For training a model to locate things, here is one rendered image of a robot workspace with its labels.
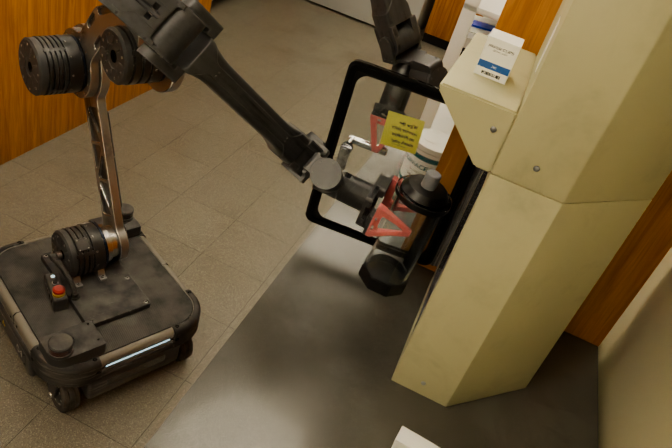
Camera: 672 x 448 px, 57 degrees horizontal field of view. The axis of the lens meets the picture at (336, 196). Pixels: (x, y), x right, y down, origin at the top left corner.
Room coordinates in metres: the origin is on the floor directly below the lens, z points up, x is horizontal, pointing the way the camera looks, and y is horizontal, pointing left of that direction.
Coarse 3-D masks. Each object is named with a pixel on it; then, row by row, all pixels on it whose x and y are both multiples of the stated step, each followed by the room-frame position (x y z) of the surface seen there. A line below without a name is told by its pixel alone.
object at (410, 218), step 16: (400, 192) 0.94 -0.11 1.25; (400, 208) 0.94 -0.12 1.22; (432, 208) 0.93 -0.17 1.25; (448, 208) 0.95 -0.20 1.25; (384, 224) 0.96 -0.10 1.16; (416, 224) 0.93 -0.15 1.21; (432, 224) 0.94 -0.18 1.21; (384, 240) 0.94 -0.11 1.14; (400, 240) 0.93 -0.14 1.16; (416, 240) 0.93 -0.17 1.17; (368, 256) 0.97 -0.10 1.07; (384, 256) 0.93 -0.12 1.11; (400, 256) 0.93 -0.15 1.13; (416, 256) 0.94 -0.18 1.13; (384, 272) 0.93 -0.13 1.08; (400, 272) 0.93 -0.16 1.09
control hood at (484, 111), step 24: (480, 48) 1.04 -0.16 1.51; (456, 72) 0.89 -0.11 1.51; (528, 72) 0.99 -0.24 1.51; (456, 96) 0.82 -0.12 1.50; (480, 96) 0.82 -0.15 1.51; (504, 96) 0.85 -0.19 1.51; (456, 120) 0.82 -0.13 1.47; (480, 120) 0.81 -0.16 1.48; (504, 120) 0.81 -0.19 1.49; (480, 144) 0.81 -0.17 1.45; (480, 168) 0.81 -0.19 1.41
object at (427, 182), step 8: (416, 176) 0.99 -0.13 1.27; (424, 176) 0.97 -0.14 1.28; (432, 176) 0.96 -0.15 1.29; (440, 176) 0.97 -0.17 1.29; (408, 184) 0.96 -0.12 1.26; (416, 184) 0.96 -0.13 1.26; (424, 184) 0.96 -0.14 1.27; (432, 184) 0.96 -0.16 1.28; (440, 184) 0.99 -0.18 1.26; (408, 192) 0.94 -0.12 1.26; (416, 192) 0.94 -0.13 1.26; (424, 192) 0.95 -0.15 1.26; (432, 192) 0.96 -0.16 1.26; (440, 192) 0.97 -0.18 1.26; (416, 200) 0.93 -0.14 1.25; (424, 200) 0.93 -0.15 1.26; (432, 200) 0.94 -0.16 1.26; (440, 200) 0.94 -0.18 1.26; (448, 200) 0.97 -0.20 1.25
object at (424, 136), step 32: (352, 96) 1.14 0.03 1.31; (384, 96) 1.13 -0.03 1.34; (416, 96) 1.12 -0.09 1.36; (352, 128) 1.13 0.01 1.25; (384, 128) 1.13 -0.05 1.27; (416, 128) 1.12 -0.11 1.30; (448, 128) 1.12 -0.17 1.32; (352, 160) 1.13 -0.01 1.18; (384, 160) 1.12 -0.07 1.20; (416, 160) 1.12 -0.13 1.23; (448, 160) 1.11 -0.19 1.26; (448, 192) 1.11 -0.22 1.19; (352, 224) 1.13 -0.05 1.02
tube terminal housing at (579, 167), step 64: (576, 0) 0.80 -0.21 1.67; (640, 0) 0.79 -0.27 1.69; (576, 64) 0.80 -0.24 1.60; (640, 64) 0.78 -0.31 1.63; (512, 128) 0.80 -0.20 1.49; (576, 128) 0.79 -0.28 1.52; (640, 128) 0.82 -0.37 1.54; (512, 192) 0.79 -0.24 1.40; (576, 192) 0.79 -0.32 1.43; (640, 192) 0.87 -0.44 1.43; (512, 256) 0.79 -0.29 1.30; (576, 256) 0.84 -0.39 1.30; (448, 320) 0.79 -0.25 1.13; (512, 320) 0.80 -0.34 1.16; (448, 384) 0.78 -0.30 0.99; (512, 384) 0.86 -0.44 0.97
